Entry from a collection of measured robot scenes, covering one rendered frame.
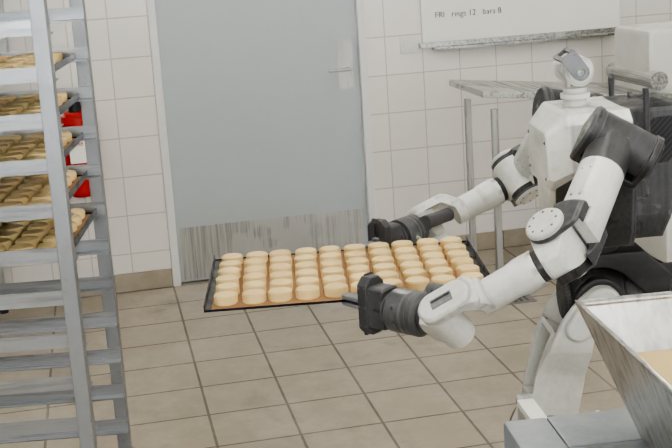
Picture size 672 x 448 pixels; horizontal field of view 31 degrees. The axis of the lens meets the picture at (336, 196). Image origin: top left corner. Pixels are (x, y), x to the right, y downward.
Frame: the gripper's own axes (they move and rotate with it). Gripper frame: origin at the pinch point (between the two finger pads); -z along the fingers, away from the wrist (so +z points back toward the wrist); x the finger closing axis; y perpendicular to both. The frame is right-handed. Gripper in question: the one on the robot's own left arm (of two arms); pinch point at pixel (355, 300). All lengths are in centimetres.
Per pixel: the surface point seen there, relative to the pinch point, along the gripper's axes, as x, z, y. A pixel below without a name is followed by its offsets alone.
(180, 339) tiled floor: -99, -247, -151
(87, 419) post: -20, -37, 42
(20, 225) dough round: 15, -67, 34
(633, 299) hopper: 32, 96, 59
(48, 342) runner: -4, -43, 45
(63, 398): -32, -78, 21
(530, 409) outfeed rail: -9.7, 47.6, 8.5
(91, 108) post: 38, -69, 11
